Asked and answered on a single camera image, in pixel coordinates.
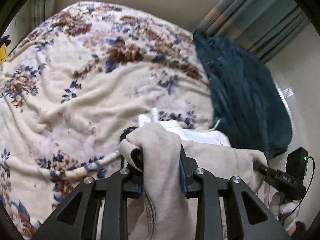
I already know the striped green curtain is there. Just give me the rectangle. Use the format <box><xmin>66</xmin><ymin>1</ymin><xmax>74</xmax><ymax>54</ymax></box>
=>
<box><xmin>198</xmin><ymin>0</ymin><xmax>309</xmax><ymax>63</ymax></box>

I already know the dark teal plush robe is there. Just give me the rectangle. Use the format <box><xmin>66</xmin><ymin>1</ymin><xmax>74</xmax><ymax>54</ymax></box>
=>
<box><xmin>193</xmin><ymin>30</ymin><xmax>292</xmax><ymax>160</ymax></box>

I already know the yellow box with black hat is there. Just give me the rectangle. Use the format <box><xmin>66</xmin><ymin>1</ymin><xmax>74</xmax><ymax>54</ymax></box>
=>
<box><xmin>0</xmin><ymin>35</ymin><xmax>11</xmax><ymax>66</ymax></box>

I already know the left striped curtain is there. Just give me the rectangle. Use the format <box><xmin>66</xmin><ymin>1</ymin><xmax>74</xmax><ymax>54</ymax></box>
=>
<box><xmin>30</xmin><ymin>0</ymin><xmax>55</xmax><ymax>29</ymax></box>

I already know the beige small garment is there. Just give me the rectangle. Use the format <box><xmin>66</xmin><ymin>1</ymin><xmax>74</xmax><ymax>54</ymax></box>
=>
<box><xmin>118</xmin><ymin>123</ymin><xmax>267</xmax><ymax>239</ymax></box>

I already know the floral fleece blanket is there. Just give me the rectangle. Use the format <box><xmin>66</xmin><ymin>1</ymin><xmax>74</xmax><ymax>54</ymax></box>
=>
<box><xmin>1</xmin><ymin>2</ymin><xmax>213</xmax><ymax>239</ymax></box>

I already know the white gloved right hand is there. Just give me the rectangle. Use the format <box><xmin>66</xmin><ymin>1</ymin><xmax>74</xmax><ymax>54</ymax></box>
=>
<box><xmin>269</xmin><ymin>192</ymin><xmax>300</xmax><ymax>236</ymax></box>

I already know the folded white black-trimmed garment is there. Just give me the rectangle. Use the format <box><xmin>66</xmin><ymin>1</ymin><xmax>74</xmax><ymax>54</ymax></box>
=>
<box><xmin>137</xmin><ymin>107</ymin><xmax>231</xmax><ymax>147</ymax></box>

